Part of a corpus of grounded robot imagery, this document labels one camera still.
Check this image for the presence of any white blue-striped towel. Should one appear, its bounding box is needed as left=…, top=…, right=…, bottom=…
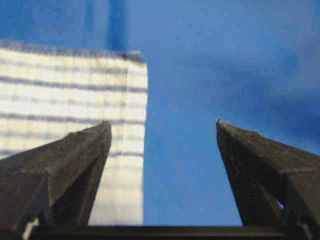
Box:
left=0, top=39, right=148, bottom=225

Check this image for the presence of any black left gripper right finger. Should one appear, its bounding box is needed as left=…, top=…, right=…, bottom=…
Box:
left=216, top=121, right=320, bottom=240

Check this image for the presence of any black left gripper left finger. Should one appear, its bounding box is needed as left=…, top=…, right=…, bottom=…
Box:
left=0, top=121, right=112, bottom=240

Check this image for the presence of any blue table cloth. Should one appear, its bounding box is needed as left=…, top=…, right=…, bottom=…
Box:
left=0, top=0, right=320, bottom=226

